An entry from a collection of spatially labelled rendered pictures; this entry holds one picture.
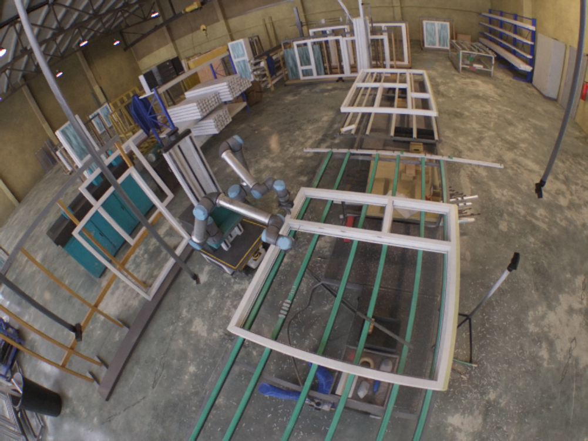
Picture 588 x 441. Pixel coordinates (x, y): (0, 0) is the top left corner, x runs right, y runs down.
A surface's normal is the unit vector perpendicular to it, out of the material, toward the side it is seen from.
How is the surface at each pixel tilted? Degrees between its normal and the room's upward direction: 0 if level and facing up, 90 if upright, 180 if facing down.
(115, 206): 90
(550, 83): 90
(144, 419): 0
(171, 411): 0
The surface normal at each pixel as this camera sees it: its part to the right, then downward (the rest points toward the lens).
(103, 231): 0.91, 0.13
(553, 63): -0.36, 0.73
